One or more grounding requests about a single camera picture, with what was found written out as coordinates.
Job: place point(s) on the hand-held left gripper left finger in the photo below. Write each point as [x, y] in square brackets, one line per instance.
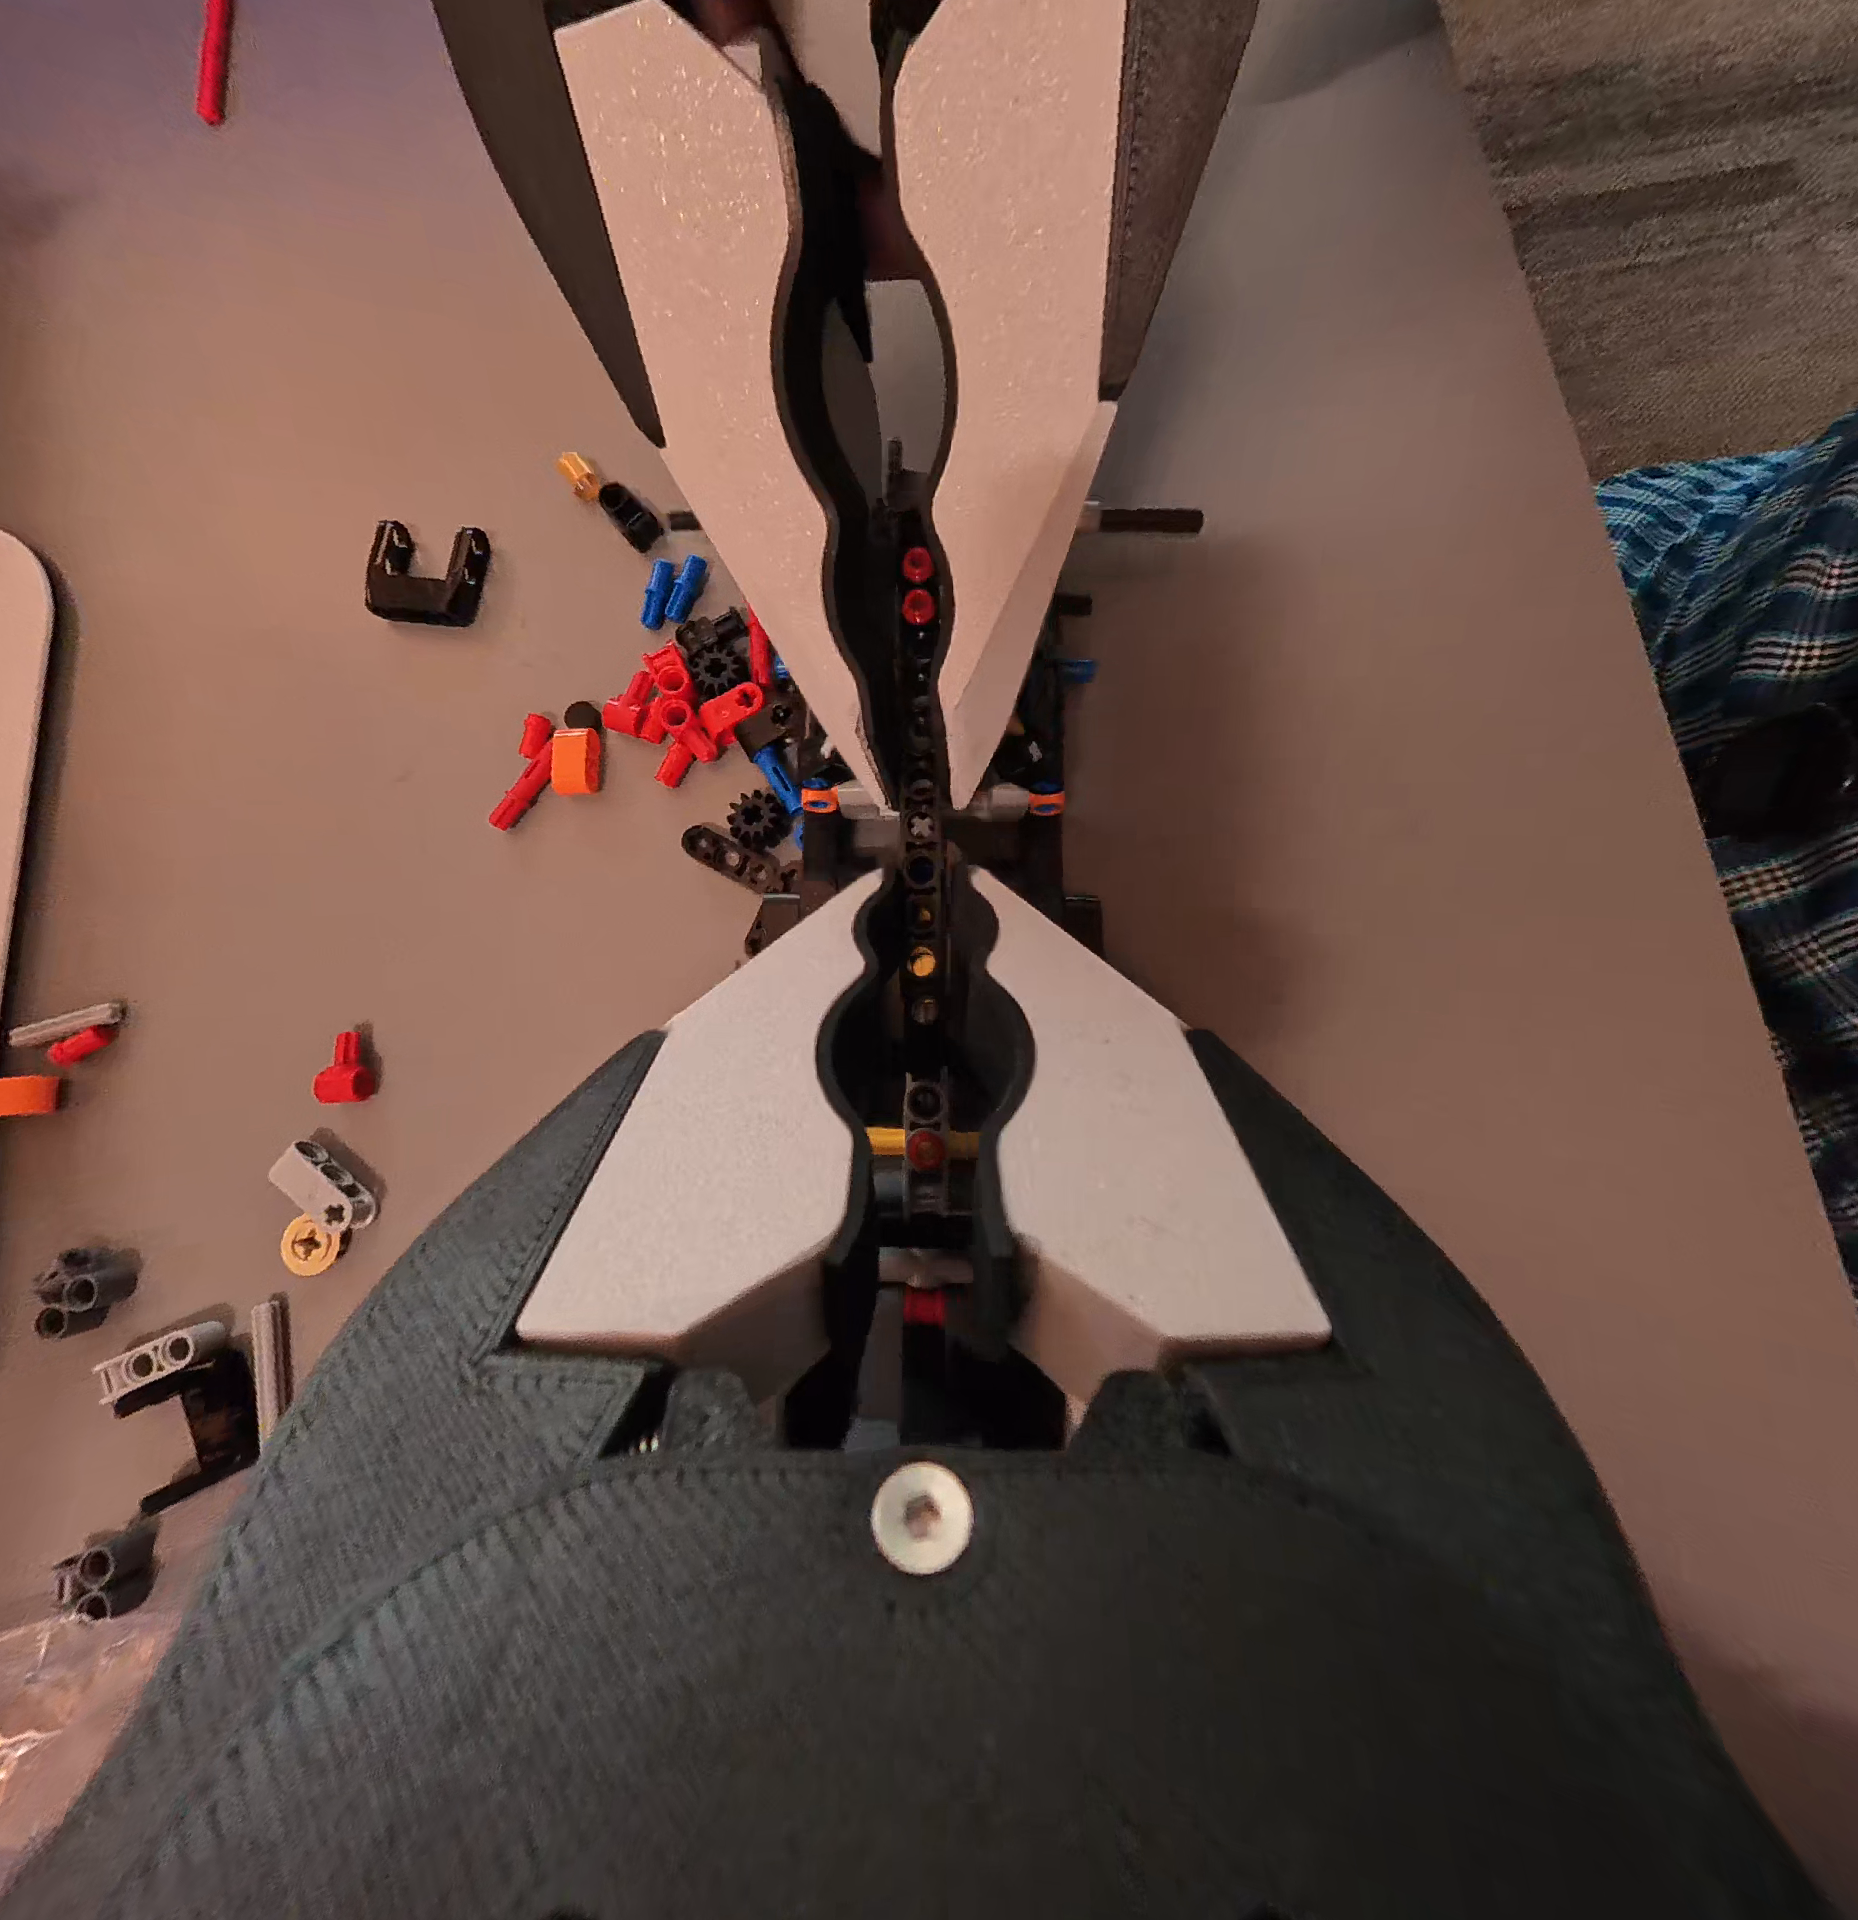
[688, 1198]

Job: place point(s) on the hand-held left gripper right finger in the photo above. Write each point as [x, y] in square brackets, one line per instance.
[1156, 1198]

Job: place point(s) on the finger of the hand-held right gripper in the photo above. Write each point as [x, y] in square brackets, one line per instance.
[688, 269]
[1019, 269]

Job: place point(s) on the lego car chassis model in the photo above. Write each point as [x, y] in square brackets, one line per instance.
[921, 842]

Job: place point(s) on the black three-hole lego liftarm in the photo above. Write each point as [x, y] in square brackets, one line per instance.
[725, 851]

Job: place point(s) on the light grey lego connector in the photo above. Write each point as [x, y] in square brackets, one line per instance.
[324, 1179]

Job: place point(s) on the red lego connector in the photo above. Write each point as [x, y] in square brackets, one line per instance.
[344, 1071]

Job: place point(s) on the tan lego pulley wheel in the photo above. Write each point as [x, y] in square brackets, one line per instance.
[311, 1244]

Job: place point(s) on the red lego axle pin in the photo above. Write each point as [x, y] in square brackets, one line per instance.
[758, 649]

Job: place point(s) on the black small lego gear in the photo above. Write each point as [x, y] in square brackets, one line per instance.
[758, 820]
[713, 655]

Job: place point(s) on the grey long lego axle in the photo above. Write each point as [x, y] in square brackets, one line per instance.
[269, 1367]

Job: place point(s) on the orange lego block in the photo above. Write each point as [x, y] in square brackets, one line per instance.
[579, 763]

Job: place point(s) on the black lego connector blue pin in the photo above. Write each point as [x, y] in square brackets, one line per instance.
[772, 735]

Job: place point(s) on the light grey short lego beam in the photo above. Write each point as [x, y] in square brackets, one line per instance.
[162, 1360]

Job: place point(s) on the dark grey double lego connector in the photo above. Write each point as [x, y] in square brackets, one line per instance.
[83, 1292]

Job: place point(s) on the red grey lego pin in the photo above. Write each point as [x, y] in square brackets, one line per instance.
[66, 1027]

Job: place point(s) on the orange lego bush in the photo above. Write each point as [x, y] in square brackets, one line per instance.
[15, 1097]

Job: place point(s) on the dark grey small lego connector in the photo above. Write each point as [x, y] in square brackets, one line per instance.
[103, 1567]

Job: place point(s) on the person's plaid clothing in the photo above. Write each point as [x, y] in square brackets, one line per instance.
[1770, 601]

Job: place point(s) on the white tablet stand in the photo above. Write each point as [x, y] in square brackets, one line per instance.
[7, 752]

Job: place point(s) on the clear empty plastic bag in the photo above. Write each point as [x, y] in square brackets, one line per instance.
[44, 1770]

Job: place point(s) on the black u-shaped lego bracket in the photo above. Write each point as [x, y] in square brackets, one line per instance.
[217, 1442]

